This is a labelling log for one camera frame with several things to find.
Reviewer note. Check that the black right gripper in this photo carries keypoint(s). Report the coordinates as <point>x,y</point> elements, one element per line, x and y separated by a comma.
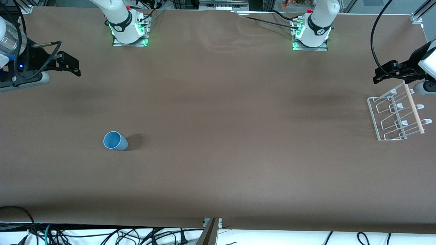
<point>35,56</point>

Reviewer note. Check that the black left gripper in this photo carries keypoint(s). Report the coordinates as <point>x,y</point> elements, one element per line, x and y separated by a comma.
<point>406,66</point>

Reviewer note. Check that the light blue plastic cup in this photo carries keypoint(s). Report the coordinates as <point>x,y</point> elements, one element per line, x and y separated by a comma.
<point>115,141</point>

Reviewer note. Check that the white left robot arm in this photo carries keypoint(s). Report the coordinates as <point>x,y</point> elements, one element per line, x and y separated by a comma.
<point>318,23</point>

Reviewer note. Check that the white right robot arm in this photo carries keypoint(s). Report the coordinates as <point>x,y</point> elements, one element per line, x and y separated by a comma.
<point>119,17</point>

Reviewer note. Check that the orange background clutter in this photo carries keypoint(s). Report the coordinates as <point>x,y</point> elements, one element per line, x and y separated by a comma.
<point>293,3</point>

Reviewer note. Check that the white power strip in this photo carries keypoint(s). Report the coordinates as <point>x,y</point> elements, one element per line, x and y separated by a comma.
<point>223,7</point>

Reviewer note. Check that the aluminium profile beam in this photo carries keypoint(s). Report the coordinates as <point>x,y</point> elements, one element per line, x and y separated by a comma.
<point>209,234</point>

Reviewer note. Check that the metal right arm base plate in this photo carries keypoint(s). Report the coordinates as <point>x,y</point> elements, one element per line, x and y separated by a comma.
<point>117,43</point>

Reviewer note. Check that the aluminium table corner bracket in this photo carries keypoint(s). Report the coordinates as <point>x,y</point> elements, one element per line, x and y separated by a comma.
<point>417,18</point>
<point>26,9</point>

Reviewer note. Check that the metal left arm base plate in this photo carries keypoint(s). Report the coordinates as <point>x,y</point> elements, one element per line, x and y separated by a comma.
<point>323,48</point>

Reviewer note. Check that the small metal edge bracket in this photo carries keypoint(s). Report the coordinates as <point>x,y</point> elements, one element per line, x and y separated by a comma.
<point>205,222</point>

